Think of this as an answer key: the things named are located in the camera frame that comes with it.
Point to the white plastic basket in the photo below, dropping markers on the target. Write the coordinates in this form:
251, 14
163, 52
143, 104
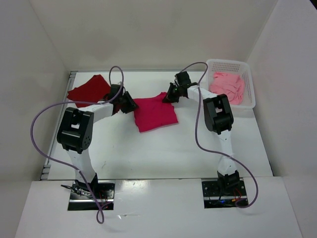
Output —
234, 67

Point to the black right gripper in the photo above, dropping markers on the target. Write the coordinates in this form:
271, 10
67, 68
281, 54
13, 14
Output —
169, 97

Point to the magenta t shirt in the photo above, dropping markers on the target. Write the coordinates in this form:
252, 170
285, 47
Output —
153, 113

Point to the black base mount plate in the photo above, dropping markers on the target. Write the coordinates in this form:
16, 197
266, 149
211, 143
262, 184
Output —
214, 197
82, 200

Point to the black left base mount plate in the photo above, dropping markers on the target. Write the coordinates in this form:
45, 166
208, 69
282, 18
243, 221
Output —
82, 200

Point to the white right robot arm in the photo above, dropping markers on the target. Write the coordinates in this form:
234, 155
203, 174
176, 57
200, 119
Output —
218, 119

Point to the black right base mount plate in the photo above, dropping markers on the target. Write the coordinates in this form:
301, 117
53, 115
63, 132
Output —
214, 197

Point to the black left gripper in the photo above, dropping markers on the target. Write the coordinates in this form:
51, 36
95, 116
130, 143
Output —
131, 104

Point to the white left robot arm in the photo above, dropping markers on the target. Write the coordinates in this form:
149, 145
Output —
76, 129

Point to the light pink t shirt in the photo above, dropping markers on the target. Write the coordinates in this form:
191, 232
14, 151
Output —
229, 84

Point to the dark red folded t shirt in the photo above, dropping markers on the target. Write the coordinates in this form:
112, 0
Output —
92, 91

